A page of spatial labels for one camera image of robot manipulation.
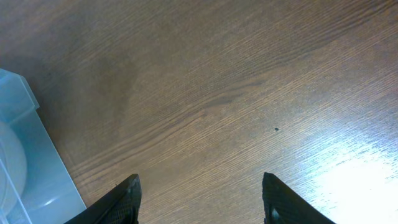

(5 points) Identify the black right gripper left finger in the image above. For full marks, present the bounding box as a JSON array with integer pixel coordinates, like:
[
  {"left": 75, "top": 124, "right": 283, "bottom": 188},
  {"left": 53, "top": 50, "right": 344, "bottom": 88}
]
[{"left": 65, "top": 174, "right": 142, "bottom": 224}]

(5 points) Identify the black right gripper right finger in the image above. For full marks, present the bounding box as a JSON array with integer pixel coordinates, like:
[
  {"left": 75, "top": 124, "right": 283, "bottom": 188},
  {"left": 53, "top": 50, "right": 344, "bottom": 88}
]
[{"left": 262, "top": 172, "right": 335, "bottom": 224}]

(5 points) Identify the clear plastic storage container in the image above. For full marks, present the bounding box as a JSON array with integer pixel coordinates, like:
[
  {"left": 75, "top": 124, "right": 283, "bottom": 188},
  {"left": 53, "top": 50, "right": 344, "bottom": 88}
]
[{"left": 1, "top": 70, "right": 86, "bottom": 223}]

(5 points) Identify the cream plastic cup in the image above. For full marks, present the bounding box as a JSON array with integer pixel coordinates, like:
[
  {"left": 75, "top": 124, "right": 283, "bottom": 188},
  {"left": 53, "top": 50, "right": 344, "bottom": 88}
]
[{"left": 1, "top": 122, "right": 27, "bottom": 215}]

